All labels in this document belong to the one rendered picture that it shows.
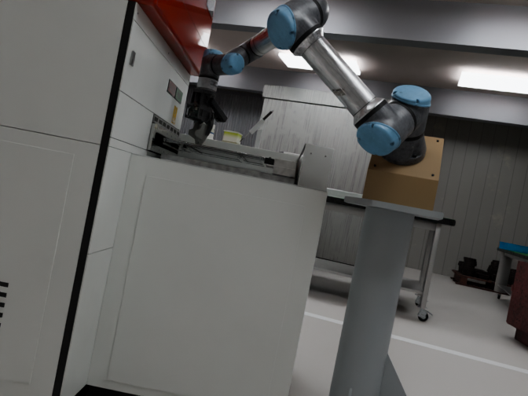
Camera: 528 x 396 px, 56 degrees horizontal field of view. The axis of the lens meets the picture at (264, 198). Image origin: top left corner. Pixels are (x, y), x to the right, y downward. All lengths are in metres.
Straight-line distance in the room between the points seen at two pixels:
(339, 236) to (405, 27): 2.55
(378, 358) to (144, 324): 0.75
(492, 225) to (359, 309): 7.76
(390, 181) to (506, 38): 4.05
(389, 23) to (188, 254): 4.37
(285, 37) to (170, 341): 0.98
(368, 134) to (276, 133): 5.15
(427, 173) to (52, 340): 1.21
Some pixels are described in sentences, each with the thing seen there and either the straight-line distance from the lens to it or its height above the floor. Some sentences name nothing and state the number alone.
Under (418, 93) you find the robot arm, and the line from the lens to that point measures 1.58.
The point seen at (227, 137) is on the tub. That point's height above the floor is 1.00.
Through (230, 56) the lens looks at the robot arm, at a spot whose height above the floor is 1.23.
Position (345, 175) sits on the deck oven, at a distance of 6.32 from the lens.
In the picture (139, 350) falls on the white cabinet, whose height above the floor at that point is 0.22.
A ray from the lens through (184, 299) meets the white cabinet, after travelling 1.60.
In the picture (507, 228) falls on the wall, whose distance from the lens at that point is 9.37.
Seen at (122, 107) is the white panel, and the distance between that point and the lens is 1.48.
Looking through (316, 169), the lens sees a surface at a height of 0.88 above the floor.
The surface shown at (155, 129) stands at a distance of 1.79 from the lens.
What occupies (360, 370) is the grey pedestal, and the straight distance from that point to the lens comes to 1.70.
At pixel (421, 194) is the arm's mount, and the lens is 1.63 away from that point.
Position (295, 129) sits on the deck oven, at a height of 1.69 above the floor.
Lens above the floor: 0.77
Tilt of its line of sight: level
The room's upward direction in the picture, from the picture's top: 11 degrees clockwise
